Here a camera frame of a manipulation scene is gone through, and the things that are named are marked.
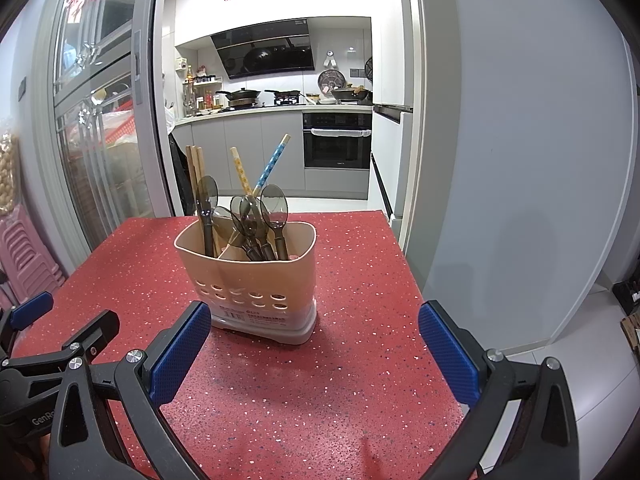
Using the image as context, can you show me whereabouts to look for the white refrigerator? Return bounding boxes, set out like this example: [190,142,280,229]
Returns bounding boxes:
[369,0,431,256]

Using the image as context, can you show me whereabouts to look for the dark cloth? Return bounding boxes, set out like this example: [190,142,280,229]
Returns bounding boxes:
[167,131,195,219]

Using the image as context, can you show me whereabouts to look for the grey kitchen cabinets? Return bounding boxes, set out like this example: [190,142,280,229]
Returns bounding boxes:
[172,102,371,200]

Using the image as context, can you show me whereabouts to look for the bag of yellow produce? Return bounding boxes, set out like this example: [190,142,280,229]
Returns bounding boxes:
[0,129,21,214]

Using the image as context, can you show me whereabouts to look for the sliding glass door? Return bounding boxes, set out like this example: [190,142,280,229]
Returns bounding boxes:
[50,0,176,256]

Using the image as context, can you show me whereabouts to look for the smoky transparent plastic spoon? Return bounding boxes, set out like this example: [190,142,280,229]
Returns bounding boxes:
[247,195,277,262]
[230,196,261,262]
[196,175,220,259]
[212,205,236,253]
[259,183,290,261]

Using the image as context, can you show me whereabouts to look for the black built-in oven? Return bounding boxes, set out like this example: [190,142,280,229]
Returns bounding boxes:
[302,112,373,170]

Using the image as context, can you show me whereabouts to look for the rack of seasoning bottles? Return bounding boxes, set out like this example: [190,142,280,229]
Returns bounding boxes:
[181,57,224,117]

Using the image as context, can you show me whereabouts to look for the black range hood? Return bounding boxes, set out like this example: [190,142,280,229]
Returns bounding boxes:
[210,18,316,80]

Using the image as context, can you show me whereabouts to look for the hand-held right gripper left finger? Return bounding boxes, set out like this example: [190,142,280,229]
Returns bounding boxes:
[47,301,212,480]

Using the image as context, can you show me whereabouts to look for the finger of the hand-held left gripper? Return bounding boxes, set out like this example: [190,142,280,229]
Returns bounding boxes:
[0,291,40,356]
[0,309,121,387]

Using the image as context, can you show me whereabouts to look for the beige plastic cutlery holder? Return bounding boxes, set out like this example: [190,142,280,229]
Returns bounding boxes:
[173,219,318,346]

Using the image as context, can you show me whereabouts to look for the black wok with lid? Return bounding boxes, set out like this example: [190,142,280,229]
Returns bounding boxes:
[215,87,262,109]

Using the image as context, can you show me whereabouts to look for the cardboard box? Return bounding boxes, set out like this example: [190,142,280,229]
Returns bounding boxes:
[620,305,640,352]

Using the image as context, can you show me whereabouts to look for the blue flowered chopstick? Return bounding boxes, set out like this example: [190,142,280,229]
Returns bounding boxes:
[251,133,292,199]

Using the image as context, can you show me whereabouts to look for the wok with wooden utensil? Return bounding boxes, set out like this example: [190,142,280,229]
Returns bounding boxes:
[329,86,374,104]

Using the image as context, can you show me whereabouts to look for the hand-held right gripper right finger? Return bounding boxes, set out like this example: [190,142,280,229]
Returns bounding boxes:
[418,300,586,480]

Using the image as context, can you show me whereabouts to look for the stack of pink stools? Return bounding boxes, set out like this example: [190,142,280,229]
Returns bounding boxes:
[0,205,68,306]

